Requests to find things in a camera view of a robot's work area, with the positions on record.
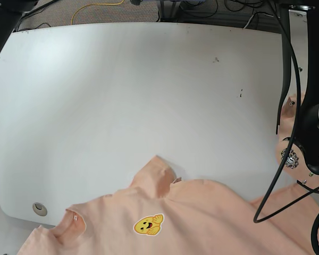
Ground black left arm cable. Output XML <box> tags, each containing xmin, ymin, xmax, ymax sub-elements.
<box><xmin>252</xmin><ymin>0</ymin><xmax>319</xmax><ymax>255</ymax></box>

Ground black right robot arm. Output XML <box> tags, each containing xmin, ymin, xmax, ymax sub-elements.
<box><xmin>0</xmin><ymin>0</ymin><xmax>38</xmax><ymax>52</ymax></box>

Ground yellow cable on floor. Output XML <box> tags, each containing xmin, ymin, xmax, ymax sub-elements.
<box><xmin>71</xmin><ymin>0</ymin><xmax>125</xmax><ymax>26</ymax></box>

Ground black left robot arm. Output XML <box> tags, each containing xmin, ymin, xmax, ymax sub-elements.
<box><xmin>275</xmin><ymin>1</ymin><xmax>319</xmax><ymax>175</ymax></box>

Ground left table grommet hole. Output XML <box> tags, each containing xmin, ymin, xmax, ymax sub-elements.
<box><xmin>32</xmin><ymin>202</ymin><xmax>47</xmax><ymax>217</ymax></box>

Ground peach T-shirt with emoji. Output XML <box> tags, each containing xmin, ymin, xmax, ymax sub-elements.
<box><xmin>19</xmin><ymin>157</ymin><xmax>319</xmax><ymax>254</ymax></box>

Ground black tripod legs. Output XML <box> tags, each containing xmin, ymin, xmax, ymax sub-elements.
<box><xmin>13</xmin><ymin>0</ymin><xmax>60</xmax><ymax>32</ymax></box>

